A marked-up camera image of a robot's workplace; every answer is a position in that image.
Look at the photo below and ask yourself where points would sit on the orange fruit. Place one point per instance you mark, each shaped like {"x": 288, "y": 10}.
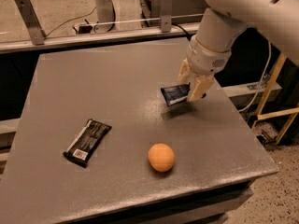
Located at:
{"x": 161, "y": 157}

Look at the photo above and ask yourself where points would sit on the middle metal rail bracket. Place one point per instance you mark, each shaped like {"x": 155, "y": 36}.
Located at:
{"x": 165, "y": 15}

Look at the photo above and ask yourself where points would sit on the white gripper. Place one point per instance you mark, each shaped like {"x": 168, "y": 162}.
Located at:
{"x": 204, "y": 59}

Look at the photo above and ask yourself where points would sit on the yellow wooden frame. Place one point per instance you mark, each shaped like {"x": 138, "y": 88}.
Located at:
{"x": 278, "y": 108}

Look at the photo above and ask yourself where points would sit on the white pedestal post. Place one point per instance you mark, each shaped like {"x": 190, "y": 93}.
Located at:
{"x": 105, "y": 14}

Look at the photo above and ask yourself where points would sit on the black snack bar wrapper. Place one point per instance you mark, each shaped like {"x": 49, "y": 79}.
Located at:
{"x": 86, "y": 142}

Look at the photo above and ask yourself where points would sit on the metal rail bracket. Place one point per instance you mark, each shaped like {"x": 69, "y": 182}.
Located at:
{"x": 165, "y": 15}
{"x": 31, "y": 21}

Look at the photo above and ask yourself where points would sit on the blue rxbar blueberry wrapper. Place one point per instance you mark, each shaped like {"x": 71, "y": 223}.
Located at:
{"x": 179, "y": 94}

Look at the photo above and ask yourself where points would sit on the left metal rail bracket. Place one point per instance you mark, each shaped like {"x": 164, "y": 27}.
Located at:
{"x": 31, "y": 21}

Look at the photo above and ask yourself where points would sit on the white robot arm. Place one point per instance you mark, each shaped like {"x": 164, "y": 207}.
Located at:
{"x": 223, "y": 22}

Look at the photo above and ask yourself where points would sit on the metal guard rail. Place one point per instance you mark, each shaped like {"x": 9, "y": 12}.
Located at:
{"x": 78, "y": 41}

